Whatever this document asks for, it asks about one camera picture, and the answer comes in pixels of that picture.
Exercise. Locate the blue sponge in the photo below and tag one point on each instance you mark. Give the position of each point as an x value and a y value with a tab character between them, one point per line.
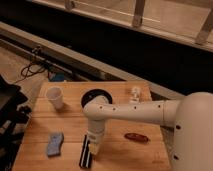
54	144

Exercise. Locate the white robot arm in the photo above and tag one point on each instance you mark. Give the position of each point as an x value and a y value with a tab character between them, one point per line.
191	118

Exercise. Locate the black white striped eraser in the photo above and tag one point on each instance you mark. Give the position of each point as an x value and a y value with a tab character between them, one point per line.
85	161

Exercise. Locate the black round bowl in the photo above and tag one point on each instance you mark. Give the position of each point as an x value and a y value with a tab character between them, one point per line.
91	94

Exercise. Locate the black equipment at left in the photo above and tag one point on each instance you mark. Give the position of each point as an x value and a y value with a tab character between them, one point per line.
12	113

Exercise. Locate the blue object behind table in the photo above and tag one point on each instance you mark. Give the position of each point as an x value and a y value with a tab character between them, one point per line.
57	78

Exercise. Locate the brown red pocket knife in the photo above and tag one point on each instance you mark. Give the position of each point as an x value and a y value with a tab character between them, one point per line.
137	137

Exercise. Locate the white paper cup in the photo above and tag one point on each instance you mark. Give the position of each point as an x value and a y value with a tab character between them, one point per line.
55	97

